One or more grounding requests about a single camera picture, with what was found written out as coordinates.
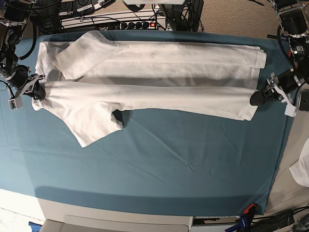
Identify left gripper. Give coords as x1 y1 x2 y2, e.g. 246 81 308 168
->
250 68 306 106

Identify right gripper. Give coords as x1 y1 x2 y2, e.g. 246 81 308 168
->
0 64 46 101

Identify white T-shirt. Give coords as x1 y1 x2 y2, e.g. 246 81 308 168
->
32 31 267 147

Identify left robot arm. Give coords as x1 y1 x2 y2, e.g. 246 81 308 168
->
250 0 309 106

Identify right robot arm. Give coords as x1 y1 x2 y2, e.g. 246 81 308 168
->
0 0 45 100

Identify silver phone device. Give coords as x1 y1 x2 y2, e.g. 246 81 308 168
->
298 89 309 112

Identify white cloth at right edge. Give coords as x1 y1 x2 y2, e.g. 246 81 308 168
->
289 139 309 188

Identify orange black clamp bottom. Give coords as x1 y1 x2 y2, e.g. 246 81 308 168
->
243 203 258 215

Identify teal table cloth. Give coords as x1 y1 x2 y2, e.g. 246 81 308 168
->
0 29 306 216

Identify blue black clamp bottom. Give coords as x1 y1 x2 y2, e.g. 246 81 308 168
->
225 214 254 232

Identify grey plastic bin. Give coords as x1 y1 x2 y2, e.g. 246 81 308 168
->
40 215 190 232

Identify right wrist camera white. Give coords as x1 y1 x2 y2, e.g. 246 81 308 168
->
8 97 23 110

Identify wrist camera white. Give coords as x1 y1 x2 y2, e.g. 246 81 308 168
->
284 104 297 117
8 97 23 110

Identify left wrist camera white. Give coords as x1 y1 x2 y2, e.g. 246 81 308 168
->
284 104 297 117

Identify black power strip red switch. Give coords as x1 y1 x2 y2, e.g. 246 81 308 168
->
105 21 157 30

